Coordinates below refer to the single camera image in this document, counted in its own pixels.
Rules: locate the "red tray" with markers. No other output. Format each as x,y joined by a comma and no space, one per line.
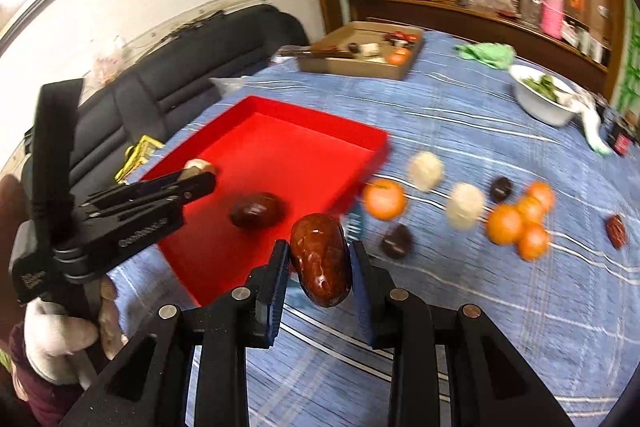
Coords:
280,147

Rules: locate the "white bowl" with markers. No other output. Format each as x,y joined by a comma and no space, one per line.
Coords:
542,109

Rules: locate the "chestnut in cardboard box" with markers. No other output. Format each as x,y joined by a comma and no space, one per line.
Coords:
354,48

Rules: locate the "green leafy vegetables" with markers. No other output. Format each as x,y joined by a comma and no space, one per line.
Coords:
542,86

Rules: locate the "green leaf wall poster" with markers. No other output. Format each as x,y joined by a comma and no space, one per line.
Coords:
632,67

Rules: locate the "person's left hand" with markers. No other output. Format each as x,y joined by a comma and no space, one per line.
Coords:
55,337

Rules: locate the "red tomato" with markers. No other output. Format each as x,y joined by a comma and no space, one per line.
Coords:
400,37

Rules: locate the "wooden sideboard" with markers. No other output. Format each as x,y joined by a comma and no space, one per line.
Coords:
450,14

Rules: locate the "wrinkled red date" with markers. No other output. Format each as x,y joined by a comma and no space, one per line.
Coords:
616,231

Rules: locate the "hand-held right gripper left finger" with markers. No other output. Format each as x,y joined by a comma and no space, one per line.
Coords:
272,302

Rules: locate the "white and green cloth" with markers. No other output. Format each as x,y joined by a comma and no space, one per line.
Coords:
592,127

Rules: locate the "cardboard box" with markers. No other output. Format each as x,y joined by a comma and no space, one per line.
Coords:
330,66

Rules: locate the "orange in cardboard box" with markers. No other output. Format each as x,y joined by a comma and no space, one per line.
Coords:
398,55

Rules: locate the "long knife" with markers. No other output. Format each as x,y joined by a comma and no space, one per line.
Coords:
315,53

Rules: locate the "small orange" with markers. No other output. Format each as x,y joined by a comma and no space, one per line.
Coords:
530,209
505,224
542,194
533,242

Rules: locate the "glossy red date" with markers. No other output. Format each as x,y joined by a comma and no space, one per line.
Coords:
320,257

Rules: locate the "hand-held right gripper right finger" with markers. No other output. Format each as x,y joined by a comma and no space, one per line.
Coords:
362,302

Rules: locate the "cream white fruit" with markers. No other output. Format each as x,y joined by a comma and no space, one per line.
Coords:
200,166
465,206
426,171

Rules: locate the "dark red date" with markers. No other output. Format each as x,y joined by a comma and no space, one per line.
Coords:
257,210

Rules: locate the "dark packet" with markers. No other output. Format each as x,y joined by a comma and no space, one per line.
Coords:
620,137

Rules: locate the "black sofa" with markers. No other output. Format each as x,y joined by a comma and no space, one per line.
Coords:
165,77

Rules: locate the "pink bottle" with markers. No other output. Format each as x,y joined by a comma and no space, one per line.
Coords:
552,14

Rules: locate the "white block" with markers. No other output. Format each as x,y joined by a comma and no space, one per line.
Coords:
370,50

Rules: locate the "yellow packet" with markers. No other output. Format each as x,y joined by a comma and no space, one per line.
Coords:
142,152

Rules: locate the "dark brown chestnut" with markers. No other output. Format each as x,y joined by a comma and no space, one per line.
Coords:
396,241
500,189

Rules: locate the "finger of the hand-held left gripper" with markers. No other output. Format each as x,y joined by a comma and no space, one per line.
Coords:
185,183
150,204

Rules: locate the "clear plastic bag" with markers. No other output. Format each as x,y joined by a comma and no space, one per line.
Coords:
230,86

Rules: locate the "large orange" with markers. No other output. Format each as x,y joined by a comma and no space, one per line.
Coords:
383,199

